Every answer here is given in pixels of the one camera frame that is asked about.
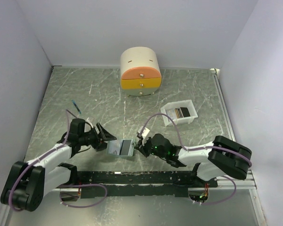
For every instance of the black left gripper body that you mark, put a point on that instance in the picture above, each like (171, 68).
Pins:
(92, 137)

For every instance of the patterned card pocket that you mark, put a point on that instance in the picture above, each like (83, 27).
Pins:
(114, 147)

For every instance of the aluminium frame rail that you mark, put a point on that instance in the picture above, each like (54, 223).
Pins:
(229, 204)

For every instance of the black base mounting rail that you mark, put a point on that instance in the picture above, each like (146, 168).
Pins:
(141, 183)

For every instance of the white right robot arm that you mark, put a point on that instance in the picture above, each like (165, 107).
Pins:
(220, 157)

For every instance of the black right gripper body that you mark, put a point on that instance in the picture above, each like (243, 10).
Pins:
(151, 149)

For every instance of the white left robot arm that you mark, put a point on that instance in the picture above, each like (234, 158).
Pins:
(28, 182)

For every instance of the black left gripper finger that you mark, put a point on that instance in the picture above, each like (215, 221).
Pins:
(103, 135)
(101, 146)

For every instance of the blue pen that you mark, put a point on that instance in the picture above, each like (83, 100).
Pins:
(76, 106)

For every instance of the white card tray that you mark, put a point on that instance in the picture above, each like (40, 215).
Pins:
(183, 103)

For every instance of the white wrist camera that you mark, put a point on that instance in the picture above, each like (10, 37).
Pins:
(91, 122)
(143, 133)

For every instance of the round pastel drawer cabinet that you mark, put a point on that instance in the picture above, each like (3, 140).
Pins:
(140, 73)

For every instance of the mint green card holder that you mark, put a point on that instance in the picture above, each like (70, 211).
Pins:
(132, 148)

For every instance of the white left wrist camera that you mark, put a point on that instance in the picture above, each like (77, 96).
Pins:
(91, 122)

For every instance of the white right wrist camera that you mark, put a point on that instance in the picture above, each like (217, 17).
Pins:
(143, 133)

